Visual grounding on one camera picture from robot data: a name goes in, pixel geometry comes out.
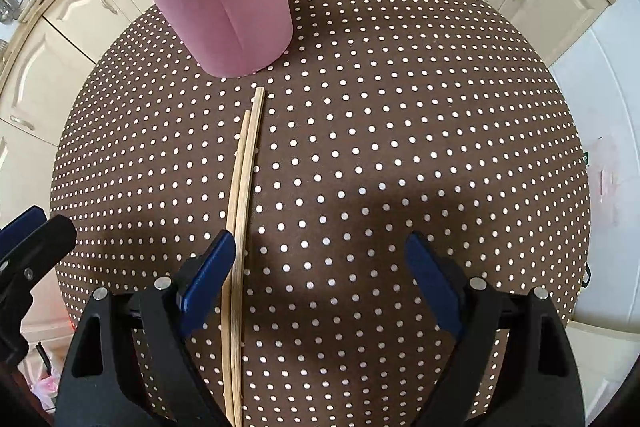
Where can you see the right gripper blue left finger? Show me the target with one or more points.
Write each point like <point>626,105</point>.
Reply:
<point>128,364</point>

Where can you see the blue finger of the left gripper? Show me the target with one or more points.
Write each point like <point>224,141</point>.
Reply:
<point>19,228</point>
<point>21,270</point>

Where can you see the brown polka dot tablecloth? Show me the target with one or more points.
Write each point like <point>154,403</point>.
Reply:
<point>381,118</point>

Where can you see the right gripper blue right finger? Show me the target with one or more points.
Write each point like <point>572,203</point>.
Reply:
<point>538,383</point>

